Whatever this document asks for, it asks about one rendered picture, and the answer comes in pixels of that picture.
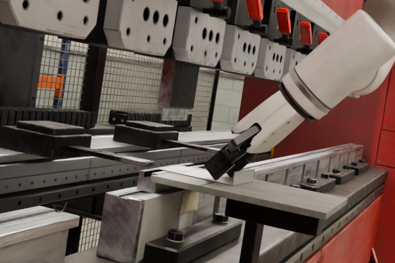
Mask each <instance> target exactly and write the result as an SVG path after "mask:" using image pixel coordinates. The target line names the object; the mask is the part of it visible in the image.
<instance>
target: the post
mask: <svg viewBox="0 0 395 263"><path fill-rule="evenodd" d="M88 48H90V49H88V52H87V55H88V56H87V57H86V63H88V64H86V65H85V70H87V71H85V73H84V77H85V79H83V85H84V86H82V92H83V93H81V99H82V100H81V101H80V106H79V107H81V108H79V110H83V111H86V112H91V113H92V112H96V123H95V124H97V119H98V111H99V104H100V99H101V91H102V83H103V75H104V70H105V62H106V55H107V50H108V49H107V48H103V47H99V46H93V45H88ZM82 221H83V217H82V216H80V218H79V226H78V227H75V228H70V229H69V232H68V240H67V245H66V253H65V256H68V255H71V254H74V253H77V252H78V249H79V242H80V237H81V229H82Z"/></svg>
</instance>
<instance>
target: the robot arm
mask: <svg viewBox="0 0 395 263"><path fill-rule="evenodd" d="M394 62H395V0H363V5H362V9H359V10H357V11H356V12H355V13H354V14H353V15H352V16H351V17H350V18H349V19H347V20H346V21H345V22H344V23H343V24H342V25H340V26H339V27H338V28H337V29H336V30H335V31H334V32H333V33H332V34H331V35H329V36H328V37H327V38H326V39H325V40H324V41H323V42H322V43H321V44H320V45H319V46H317V47H316V48H315V49H314V50H313V51H312V52H310V53H309V54H308V55H307V56H306V57H305V58H304V59H303V60H302V61H301V62H300V63H298V64H297V65H296V66H295V67H294V68H293V69H292V70H291V71H290V72H289V73H287V74H286V75H285V76H284V77H283V78H282V81H283V83H281V84H280V85H279V89H280V90H279V91H278V92H276V93H275V94H273V95H272V96H270V97H269V98H268V99H266V100H265V101H264V102H263V103H261V104H260V105H258V107H256V108H255V109H254V110H252V111H251V112H250V113H249V114H248V115H246V116H245V117H244V118H243V119H242V120H241V121H239V122H238V123H236V124H235V125H234V126H233V127H232V128H231V133H232V134H240V135H238V136H237V137H235V138H234V139H232V140H231V141H230V143H228V144H227V145H225V146H224V147H223V148H222V149H221V150H219V151H218V152H217V153H216V154H215V155H214V156H213V157H212V158H211V159H209V160H208V161H207V162H206V163H205V165H204V167H205V168H206V169H207V171H208V172H209V173H210V175H211V176H212V177H213V179H214V180H218V179H220V178H221V176H223V175H224V174H225V173H227V174H228V176H229V177H233V173H234V172H235V171H240V170H241V169H243V168H244V167H245V166H246V165H247V164H249V162H248V161H251V160H253V159H254V158H255V157H256V156H257V155H258V154H259V153H263V152H267V151H269V150H270V149H272V148H273V147H274V146H275V145H277V144H278V143H279V142H281V141H282V140H283V139H284V138H285V137H286V136H287V135H289V134H290V133H291V132H292V131H293V130H294V129H295V128H296V127H297V126H298V125H299V124H301V123H302V122H303V121H304V120H305V119H306V120H308V121H309V122H313V121H314V120H315V119H318V120H320V119H321V118H322V117H323V116H324V115H327V114H328V112H329V111H330V110H331V109H332V108H334V107H335V106H336V105H337V104H338V103H340V102H341V101H342V100H343V99H344V98H345V97H346V96H348V95H349V94H353V95H358V96H362V95H367V94H369V93H371V92H373V91H375V90H376V89H377V88H378V87H379V86H380V85H381V84H382V82H383V81H384V79H385V78H386V76H387V75H388V73H389V71H390V69H391V67H392V66H393V64H394ZM238 148H239V149H240V150H239V149H238Z"/></svg>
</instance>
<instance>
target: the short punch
mask: <svg viewBox="0 0 395 263"><path fill-rule="evenodd" d="M199 69H200V65H194V64H191V63H186V62H180V61H176V60H169V59H164V63H163V70H162V78H161V83H160V91H159V98H158V106H159V107H162V114H161V118H160V120H187V116H188V109H193V108H194V103H195V96H196V88H197V83H198V76H199Z"/></svg>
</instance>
